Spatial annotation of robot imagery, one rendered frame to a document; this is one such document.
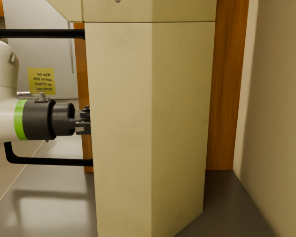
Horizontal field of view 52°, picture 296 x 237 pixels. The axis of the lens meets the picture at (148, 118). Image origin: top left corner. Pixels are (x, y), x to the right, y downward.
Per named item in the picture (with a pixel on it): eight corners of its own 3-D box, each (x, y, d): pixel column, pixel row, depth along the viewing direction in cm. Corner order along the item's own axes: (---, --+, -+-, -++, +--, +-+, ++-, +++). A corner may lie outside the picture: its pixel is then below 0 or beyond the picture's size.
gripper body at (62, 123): (49, 108, 63) (93, 108, 63) (58, 98, 71) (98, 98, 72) (52, 142, 65) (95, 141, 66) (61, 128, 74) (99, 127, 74)
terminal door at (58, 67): (104, 167, 91) (97, 28, 79) (6, 163, 94) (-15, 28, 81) (104, 165, 92) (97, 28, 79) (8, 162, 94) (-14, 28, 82)
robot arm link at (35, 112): (38, 134, 74) (26, 150, 65) (33, 88, 71) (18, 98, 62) (63, 134, 74) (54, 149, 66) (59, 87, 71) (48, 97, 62)
